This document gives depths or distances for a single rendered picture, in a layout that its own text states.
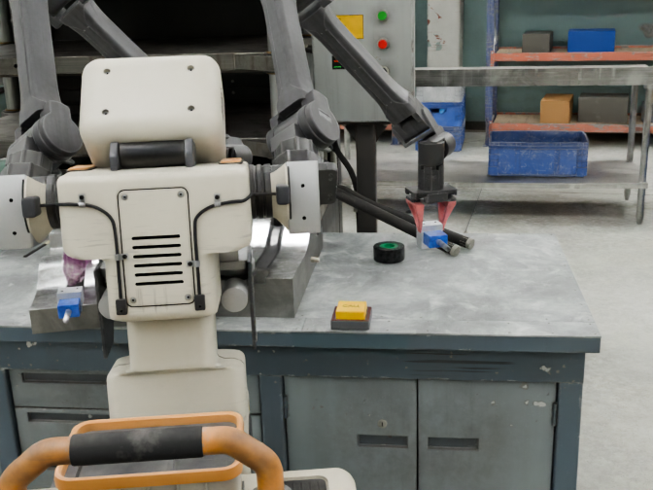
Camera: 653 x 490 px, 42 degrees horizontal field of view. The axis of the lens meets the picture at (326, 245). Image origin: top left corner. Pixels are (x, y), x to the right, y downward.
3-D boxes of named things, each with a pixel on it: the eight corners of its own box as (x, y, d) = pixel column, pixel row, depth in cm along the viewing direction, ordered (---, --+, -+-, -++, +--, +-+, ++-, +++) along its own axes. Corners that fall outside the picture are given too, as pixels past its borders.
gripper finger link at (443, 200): (416, 227, 195) (415, 188, 192) (445, 225, 197) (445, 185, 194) (426, 235, 189) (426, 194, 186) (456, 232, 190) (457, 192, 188)
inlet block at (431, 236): (458, 260, 184) (459, 235, 183) (436, 262, 183) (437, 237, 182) (436, 242, 197) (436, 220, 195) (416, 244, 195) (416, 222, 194)
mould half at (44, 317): (157, 322, 183) (154, 273, 180) (32, 334, 179) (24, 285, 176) (159, 252, 230) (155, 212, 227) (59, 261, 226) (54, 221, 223)
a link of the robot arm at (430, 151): (414, 138, 185) (439, 139, 182) (424, 132, 191) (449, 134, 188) (414, 169, 187) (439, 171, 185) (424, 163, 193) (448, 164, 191)
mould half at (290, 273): (294, 317, 183) (292, 258, 179) (176, 316, 186) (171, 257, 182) (323, 246, 230) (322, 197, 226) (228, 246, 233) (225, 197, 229)
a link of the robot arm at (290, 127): (271, 159, 140) (295, 144, 137) (268, 115, 146) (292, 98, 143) (309, 185, 146) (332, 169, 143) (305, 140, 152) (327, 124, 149)
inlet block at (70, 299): (80, 332, 172) (77, 307, 170) (53, 335, 171) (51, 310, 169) (85, 309, 184) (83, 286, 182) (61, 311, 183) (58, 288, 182)
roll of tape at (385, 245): (392, 252, 224) (392, 238, 223) (411, 259, 217) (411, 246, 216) (366, 258, 220) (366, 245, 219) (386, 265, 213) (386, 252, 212)
